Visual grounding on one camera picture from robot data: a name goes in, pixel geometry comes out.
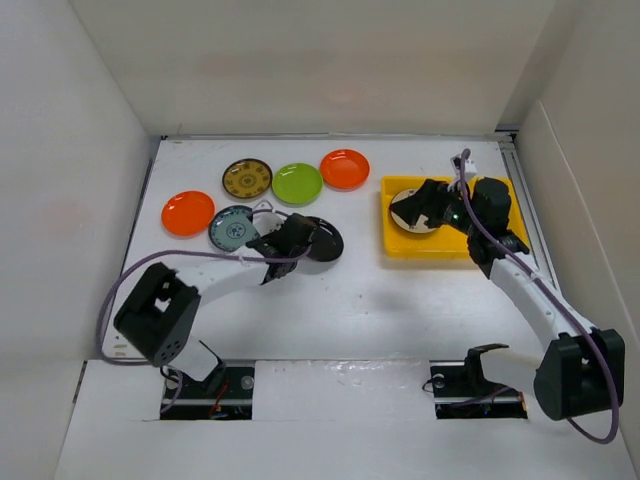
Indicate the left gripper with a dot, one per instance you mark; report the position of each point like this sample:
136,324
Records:
268,236

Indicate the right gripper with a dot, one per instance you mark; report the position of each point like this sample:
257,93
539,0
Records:
430,197

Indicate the black plate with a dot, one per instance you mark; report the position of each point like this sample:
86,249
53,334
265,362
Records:
326,242

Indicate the cream patterned plate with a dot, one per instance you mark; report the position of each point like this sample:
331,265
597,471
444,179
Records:
406,207

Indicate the green plastic plate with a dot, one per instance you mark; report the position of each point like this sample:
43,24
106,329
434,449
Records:
297,183

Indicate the orange plate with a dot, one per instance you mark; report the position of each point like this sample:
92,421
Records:
345,169
188,213

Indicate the blue patterned plate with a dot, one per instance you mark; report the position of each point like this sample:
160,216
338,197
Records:
232,228

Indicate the yellow patterned plate back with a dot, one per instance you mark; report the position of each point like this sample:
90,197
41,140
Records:
247,178

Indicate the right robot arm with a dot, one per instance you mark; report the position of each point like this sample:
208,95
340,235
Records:
582,371

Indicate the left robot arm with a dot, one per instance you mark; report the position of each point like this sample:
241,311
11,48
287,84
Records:
157,316

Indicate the yellow plastic bin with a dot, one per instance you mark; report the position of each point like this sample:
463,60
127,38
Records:
444,243

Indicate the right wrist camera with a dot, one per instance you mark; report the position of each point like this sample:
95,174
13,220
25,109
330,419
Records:
464,170

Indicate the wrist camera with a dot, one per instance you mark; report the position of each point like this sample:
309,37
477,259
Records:
266,218
464,170

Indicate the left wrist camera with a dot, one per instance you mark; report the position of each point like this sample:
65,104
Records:
266,218

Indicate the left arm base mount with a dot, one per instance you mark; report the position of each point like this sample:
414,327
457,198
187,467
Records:
232,401

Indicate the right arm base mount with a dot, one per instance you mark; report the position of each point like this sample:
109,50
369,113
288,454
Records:
457,397

